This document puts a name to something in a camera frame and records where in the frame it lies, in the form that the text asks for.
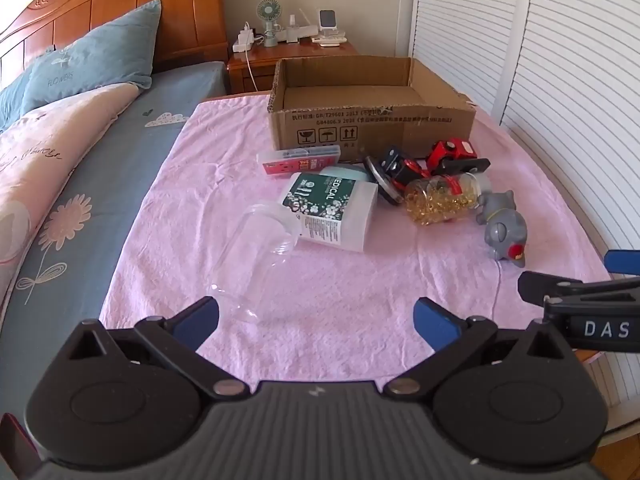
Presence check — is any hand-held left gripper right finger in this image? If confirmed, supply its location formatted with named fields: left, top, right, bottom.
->
left=382, top=297, right=576, bottom=401

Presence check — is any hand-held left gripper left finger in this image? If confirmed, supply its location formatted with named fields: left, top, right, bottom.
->
left=67, top=296, right=251, bottom=401

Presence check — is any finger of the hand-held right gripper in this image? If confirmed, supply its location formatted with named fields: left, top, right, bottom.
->
left=517, top=271, right=640, bottom=308
left=603, top=249, right=640, bottom=277

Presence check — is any grey toy elephant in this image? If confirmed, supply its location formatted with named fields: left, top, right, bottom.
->
left=475, top=190, right=530, bottom=267

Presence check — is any clear plastic jar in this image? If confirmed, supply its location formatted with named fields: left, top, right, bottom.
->
left=207, top=204, right=301, bottom=323

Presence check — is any white green-label wipes canister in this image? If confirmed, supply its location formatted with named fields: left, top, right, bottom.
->
left=276, top=171, right=379, bottom=253

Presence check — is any black toy train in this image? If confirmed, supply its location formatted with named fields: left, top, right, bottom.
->
left=380, top=146, right=433, bottom=191

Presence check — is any red toy car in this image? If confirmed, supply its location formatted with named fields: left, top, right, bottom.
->
left=426, top=138, right=477, bottom=171

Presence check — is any teal earbud case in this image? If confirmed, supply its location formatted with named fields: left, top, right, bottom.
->
left=320, top=162, right=373, bottom=183

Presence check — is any clear plastic refill case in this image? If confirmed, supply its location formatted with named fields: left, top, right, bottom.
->
left=256, top=145, right=342, bottom=178

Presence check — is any brown cardboard box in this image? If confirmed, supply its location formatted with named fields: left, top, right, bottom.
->
left=267, top=56, right=478, bottom=165

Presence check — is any pink cloth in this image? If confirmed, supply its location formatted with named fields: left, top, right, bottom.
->
left=99, top=92, right=613, bottom=386

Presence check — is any blue bed sheet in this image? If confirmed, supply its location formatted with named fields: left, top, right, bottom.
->
left=0, top=60, right=228, bottom=421

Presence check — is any white louvered closet door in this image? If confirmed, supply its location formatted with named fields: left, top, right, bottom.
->
left=407, top=0, right=533, bottom=121
left=492, top=0, right=640, bottom=431

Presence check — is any pink quilt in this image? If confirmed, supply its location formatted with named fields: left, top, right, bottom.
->
left=0, top=82, right=141, bottom=311

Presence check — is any blue pillow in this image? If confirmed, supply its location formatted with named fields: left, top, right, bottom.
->
left=0, top=0, right=163, bottom=131

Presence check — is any wooden nightstand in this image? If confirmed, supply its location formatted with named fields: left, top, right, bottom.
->
left=226, top=40, right=361, bottom=95

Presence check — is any white power strip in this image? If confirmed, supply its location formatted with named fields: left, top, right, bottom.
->
left=232, top=22, right=263, bottom=53

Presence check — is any white router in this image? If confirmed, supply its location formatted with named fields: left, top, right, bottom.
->
left=276, top=8, right=321, bottom=43

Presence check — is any wooden headboard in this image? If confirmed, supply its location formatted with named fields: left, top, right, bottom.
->
left=0, top=0, right=231, bottom=93

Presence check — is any small green desk fan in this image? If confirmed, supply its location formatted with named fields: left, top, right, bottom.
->
left=256, top=0, right=282, bottom=48

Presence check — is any small screen on stand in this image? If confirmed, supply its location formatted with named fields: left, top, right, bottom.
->
left=319, top=8, right=338, bottom=41

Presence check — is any white power cable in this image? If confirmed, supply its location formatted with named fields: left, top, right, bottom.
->
left=243, top=50, right=258, bottom=93

